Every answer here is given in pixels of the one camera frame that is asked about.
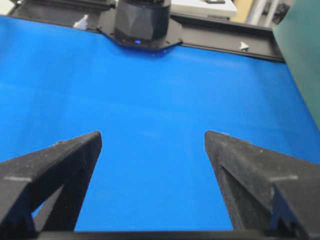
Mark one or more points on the blue table cloth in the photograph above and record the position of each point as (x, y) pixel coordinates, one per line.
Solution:
(152, 110)

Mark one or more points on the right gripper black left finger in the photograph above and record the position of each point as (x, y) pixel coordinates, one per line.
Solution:
(44, 190)

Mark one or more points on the black table edge rail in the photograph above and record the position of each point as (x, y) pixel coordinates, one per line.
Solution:
(188, 31)

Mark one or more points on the white box in background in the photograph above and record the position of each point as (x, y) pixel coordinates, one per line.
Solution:
(220, 8)

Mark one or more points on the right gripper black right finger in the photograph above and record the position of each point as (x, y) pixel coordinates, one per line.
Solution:
(264, 189)

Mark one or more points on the dark green panel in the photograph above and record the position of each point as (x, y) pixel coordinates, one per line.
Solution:
(298, 37)

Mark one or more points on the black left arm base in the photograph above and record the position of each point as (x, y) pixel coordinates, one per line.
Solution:
(141, 24)

